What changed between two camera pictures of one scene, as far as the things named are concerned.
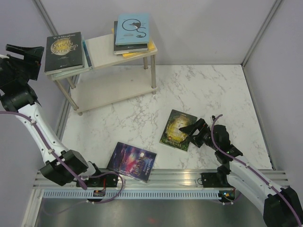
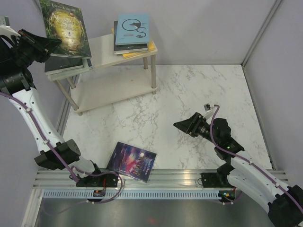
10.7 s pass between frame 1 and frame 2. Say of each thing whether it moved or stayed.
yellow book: stayed
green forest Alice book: moved
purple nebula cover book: stayed
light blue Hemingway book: stayed
